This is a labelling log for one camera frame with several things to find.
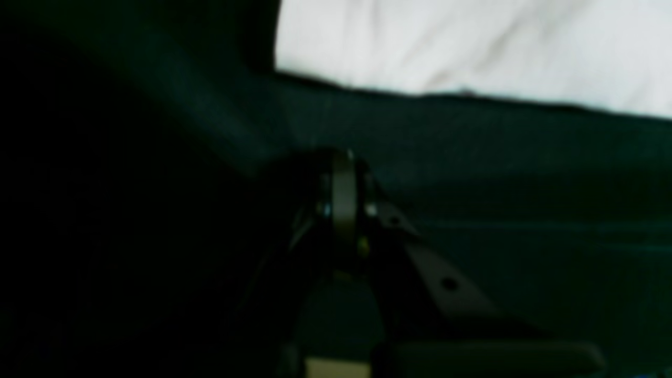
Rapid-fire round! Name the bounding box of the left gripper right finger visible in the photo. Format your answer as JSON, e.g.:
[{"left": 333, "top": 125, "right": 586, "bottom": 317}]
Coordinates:
[{"left": 358, "top": 162, "right": 604, "bottom": 377}]

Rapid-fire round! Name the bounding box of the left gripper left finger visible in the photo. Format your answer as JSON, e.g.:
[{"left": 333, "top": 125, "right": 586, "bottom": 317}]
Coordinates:
[{"left": 226, "top": 150, "right": 358, "bottom": 377}]

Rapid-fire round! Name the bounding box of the pink T-shirt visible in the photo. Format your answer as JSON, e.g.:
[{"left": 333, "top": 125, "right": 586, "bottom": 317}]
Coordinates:
[{"left": 274, "top": 1, "right": 671, "bottom": 119}]

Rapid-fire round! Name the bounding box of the black table cloth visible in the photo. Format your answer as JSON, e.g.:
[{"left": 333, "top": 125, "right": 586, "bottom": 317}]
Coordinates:
[{"left": 2, "top": 1, "right": 671, "bottom": 377}]

